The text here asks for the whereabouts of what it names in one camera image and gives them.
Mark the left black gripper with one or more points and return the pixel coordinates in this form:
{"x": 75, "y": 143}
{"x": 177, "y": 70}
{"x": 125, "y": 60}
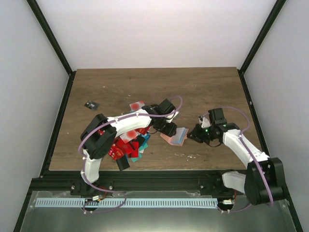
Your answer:
{"x": 169, "y": 131}

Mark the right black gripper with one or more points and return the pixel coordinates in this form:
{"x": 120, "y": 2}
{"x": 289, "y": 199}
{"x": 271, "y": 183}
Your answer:
{"x": 196, "y": 137}

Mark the pink leather card holder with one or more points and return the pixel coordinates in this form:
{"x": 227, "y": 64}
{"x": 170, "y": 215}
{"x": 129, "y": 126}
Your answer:
{"x": 178, "y": 139}

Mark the white red circle card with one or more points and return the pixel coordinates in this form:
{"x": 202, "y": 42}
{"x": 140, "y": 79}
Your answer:
{"x": 136, "y": 105}
{"x": 128, "y": 136}

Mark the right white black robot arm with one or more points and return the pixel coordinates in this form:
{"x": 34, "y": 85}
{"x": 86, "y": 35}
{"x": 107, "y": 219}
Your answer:
{"x": 264, "y": 181}

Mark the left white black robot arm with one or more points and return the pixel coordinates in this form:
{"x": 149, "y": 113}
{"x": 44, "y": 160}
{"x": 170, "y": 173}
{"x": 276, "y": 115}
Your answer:
{"x": 98, "y": 138}

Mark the blue card under pile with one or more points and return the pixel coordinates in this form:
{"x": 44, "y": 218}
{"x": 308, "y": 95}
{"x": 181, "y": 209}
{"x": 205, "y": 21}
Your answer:
{"x": 145, "y": 138}

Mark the white red circle card top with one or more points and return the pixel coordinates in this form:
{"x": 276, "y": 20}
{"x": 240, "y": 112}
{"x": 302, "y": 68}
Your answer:
{"x": 136, "y": 105}

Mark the teal card front pile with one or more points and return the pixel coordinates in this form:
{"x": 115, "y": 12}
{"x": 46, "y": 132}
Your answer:
{"x": 137, "y": 154}

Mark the red VIP card front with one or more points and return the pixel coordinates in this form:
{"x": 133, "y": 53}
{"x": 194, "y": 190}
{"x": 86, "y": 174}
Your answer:
{"x": 116, "y": 152}

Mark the black card at front edge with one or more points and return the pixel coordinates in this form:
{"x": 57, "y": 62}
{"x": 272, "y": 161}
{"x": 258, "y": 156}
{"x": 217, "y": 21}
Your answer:
{"x": 122, "y": 163}

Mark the black VIP card far left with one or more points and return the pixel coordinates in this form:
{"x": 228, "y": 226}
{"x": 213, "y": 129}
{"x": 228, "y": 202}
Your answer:
{"x": 91, "y": 105}

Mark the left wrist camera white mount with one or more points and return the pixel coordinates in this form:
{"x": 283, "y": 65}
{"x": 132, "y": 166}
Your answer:
{"x": 172, "y": 117}

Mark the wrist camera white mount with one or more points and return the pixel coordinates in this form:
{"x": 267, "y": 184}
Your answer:
{"x": 204, "y": 122}
{"x": 172, "y": 117}

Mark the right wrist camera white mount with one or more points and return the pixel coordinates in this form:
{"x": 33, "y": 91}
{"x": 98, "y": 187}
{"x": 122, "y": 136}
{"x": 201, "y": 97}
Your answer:
{"x": 204, "y": 122}

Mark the light blue slotted cable duct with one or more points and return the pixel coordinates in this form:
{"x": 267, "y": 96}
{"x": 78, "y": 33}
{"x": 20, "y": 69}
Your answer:
{"x": 129, "y": 203}

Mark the black aluminium frame rail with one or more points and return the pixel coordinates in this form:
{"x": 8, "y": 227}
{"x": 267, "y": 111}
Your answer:
{"x": 206, "y": 181}

